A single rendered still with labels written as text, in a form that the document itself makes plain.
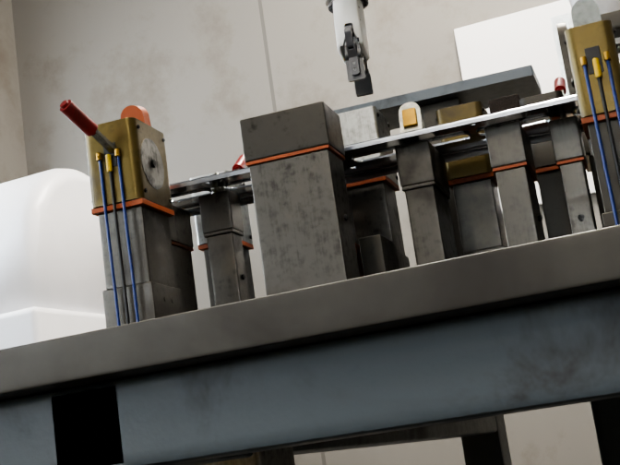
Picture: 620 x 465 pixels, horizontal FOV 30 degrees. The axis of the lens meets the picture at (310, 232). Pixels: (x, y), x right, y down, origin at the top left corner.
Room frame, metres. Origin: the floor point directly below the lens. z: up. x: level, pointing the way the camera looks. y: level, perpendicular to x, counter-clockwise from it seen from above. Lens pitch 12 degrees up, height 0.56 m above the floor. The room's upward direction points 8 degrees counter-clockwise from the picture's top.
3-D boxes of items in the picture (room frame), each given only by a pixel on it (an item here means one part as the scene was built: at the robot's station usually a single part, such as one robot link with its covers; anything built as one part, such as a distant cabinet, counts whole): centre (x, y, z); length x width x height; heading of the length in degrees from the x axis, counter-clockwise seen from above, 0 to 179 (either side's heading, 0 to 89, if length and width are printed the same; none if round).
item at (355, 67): (1.95, -0.12, 1.25); 0.03 x 0.03 x 0.07; 80
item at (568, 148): (1.60, -0.38, 0.84); 0.07 x 0.04 x 0.29; 164
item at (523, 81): (1.97, -0.25, 1.16); 0.37 x 0.14 x 0.02; 74
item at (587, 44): (1.39, -0.38, 0.87); 0.12 x 0.07 x 0.35; 164
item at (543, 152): (1.80, -0.40, 0.89); 0.12 x 0.07 x 0.38; 164
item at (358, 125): (1.85, -0.11, 0.90); 0.13 x 0.08 x 0.41; 164
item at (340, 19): (2.00, -0.13, 1.33); 0.10 x 0.07 x 0.11; 170
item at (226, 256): (1.73, 0.13, 0.84); 0.05 x 0.05 x 0.29; 74
